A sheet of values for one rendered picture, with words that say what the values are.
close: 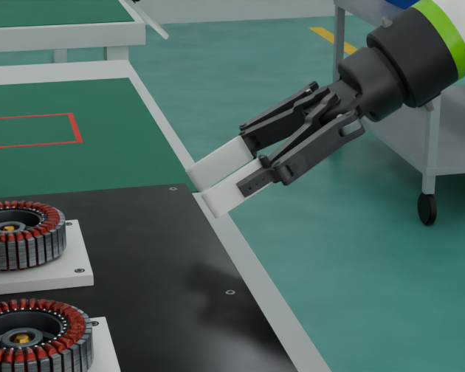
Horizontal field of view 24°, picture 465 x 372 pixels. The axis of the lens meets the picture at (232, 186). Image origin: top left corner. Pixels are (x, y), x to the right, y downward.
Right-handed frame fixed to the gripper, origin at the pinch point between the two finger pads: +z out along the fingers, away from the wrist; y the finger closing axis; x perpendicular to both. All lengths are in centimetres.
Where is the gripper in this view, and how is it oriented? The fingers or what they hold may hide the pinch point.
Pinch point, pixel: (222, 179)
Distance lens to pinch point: 111.7
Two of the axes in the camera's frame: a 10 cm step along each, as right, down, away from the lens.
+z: -8.4, 5.4, -0.2
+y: -2.3, -3.3, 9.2
